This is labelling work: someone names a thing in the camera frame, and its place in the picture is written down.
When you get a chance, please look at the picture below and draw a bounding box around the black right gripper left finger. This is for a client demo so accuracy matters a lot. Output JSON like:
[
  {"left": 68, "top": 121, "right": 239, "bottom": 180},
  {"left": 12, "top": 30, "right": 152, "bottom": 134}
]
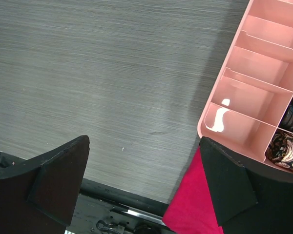
[{"left": 0, "top": 135, "right": 90, "bottom": 234}]

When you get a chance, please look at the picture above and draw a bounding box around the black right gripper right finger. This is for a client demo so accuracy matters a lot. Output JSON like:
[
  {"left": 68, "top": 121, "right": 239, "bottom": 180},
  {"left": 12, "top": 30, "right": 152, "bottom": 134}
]
[{"left": 200, "top": 137, "right": 293, "bottom": 234}]

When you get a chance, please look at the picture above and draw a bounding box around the magenta red cloth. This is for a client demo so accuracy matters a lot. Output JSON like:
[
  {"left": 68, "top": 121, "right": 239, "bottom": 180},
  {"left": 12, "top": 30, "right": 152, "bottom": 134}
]
[{"left": 163, "top": 149, "right": 223, "bottom": 234}]

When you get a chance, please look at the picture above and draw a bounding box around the floral dark rolled sock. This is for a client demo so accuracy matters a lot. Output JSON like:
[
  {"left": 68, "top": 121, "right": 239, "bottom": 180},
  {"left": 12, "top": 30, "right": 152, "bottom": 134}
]
[{"left": 265, "top": 129, "right": 293, "bottom": 172}]

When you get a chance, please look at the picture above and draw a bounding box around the pink compartment organizer tray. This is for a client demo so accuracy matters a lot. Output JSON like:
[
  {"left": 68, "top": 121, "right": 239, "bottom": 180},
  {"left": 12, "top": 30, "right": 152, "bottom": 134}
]
[{"left": 197, "top": 0, "right": 293, "bottom": 172}]

